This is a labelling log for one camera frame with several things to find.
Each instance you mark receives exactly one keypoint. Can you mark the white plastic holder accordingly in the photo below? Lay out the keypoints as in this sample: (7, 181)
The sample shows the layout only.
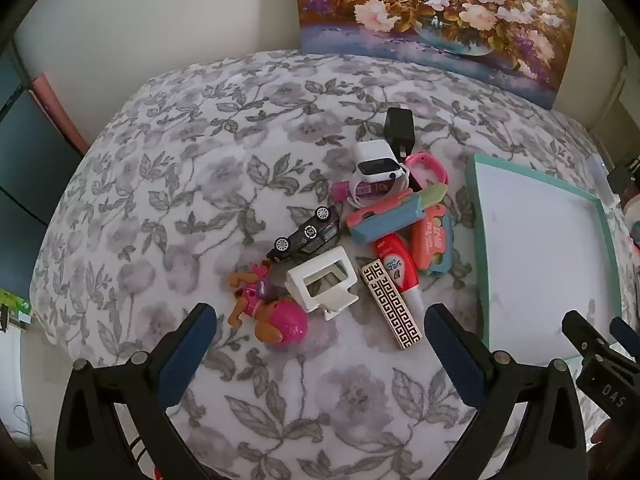
(300, 285)

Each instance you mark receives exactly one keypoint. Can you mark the white smartwatch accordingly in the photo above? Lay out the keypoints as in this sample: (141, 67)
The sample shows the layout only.
(377, 167)

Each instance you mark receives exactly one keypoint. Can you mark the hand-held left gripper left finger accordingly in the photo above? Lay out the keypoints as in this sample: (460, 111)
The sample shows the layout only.
(185, 355)

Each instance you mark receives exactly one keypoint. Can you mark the white charger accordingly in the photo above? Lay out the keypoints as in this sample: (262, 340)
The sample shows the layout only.
(372, 150)

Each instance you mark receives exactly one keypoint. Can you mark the pink smartwatch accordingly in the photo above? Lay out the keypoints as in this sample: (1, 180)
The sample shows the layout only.
(443, 172)

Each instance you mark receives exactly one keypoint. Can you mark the orange blue toy cutter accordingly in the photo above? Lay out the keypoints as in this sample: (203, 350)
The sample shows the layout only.
(430, 235)

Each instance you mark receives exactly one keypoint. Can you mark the floral painting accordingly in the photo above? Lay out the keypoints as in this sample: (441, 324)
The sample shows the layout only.
(425, 10)

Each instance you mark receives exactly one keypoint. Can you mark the black charger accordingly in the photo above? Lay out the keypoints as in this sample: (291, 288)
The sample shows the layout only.
(399, 127)

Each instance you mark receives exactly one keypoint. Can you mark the patterned lighter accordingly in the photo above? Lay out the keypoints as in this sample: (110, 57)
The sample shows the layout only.
(390, 305)

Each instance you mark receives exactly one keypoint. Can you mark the magenta tube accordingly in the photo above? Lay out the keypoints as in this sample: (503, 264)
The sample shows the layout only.
(342, 191)

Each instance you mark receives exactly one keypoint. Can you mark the black toy car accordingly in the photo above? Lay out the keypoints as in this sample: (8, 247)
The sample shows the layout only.
(310, 232)

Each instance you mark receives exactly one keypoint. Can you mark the dark cabinet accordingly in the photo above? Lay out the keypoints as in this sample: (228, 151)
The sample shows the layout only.
(30, 185)

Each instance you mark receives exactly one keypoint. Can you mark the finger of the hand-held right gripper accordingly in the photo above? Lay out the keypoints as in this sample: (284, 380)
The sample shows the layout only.
(625, 337)
(597, 365)

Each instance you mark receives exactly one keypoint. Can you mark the teal box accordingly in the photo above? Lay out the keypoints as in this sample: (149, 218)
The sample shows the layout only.
(540, 250)

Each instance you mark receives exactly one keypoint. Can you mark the salmon pink board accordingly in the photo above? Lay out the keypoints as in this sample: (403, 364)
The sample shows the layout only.
(55, 110)

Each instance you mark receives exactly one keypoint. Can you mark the green packet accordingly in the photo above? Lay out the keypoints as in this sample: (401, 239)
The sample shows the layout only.
(15, 305)

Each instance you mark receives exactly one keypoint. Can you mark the black device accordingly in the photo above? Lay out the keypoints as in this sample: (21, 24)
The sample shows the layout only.
(625, 175)

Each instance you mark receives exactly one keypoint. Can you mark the grey floral blanket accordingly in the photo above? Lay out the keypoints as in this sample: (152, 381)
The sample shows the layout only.
(200, 160)

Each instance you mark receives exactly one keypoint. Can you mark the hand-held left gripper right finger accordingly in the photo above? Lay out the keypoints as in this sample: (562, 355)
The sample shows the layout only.
(457, 355)

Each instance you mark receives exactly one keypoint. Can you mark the red white glue pen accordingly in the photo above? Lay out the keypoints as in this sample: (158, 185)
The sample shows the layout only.
(392, 260)

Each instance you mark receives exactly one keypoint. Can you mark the coral blue toy knife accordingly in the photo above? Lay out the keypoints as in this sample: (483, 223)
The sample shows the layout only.
(380, 225)

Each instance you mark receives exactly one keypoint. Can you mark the pink puppy toy figure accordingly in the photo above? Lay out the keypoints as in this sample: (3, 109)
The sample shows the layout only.
(280, 325)

